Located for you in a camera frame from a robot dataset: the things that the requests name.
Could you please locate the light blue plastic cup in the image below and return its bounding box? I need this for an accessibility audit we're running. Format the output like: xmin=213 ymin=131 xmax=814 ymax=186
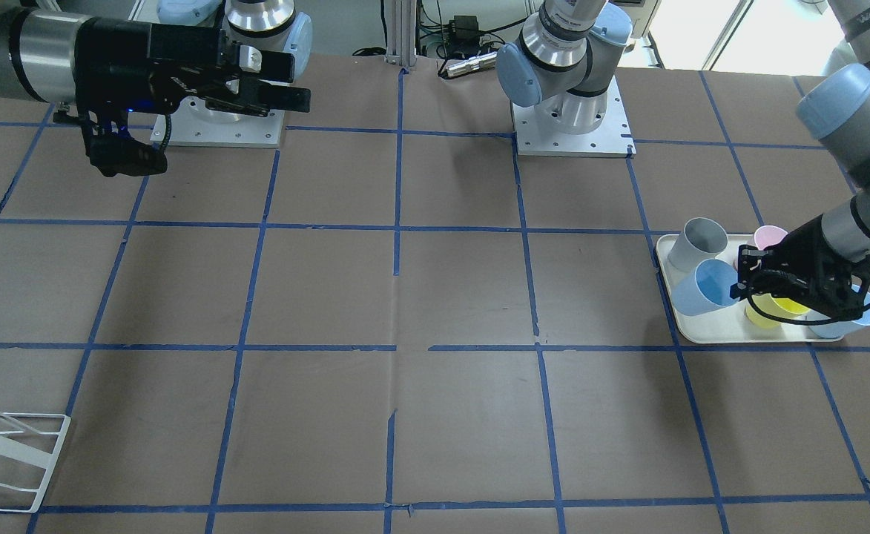
xmin=671 ymin=258 xmax=739 ymax=317

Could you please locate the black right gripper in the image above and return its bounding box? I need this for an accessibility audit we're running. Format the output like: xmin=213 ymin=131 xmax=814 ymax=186
xmin=53 ymin=17 xmax=312 ymax=178

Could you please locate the pink plastic cup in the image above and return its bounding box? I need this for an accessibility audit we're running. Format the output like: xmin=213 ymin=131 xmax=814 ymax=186
xmin=728 ymin=225 xmax=788 ymax=268

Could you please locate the grey plastic cup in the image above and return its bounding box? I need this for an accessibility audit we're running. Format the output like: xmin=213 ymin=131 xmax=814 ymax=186
xmin=668 ymin=217 xmax=728 ymax=271

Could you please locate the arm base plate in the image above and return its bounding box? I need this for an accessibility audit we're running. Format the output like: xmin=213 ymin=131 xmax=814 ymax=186
xmin=169 ymin=97 xmax=285 ymax=148
xmin=510 ymin=77 xmax=636 ymax=158

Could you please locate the white wire drying rack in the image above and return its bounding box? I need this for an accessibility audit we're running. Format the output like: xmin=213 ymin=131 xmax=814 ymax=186
xmin=0 ymin=410 xmax=71 ymax=514

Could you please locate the yellow plastic cup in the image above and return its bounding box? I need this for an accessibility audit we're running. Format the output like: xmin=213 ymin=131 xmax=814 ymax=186
xmin=745 ymin=294 xmax=810 ymax=330

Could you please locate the silver flashlight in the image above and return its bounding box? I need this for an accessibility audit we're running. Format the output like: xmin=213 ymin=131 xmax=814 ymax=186
xmin=438 ymin=51 xmax=497 ymax=80

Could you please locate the aluminium frame post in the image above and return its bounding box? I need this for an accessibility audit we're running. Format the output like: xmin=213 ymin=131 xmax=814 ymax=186
xmin=384 ymin=1 xmax=418 ymax=70

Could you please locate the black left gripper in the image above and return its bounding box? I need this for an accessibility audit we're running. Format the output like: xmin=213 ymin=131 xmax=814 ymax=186
xmin=730 ymin=220 xmax=870 ymax=321

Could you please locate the cream plastic tray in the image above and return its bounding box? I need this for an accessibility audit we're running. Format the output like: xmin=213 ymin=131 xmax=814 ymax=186
xmin=655 ymin=233 xmax=843 ymax=344

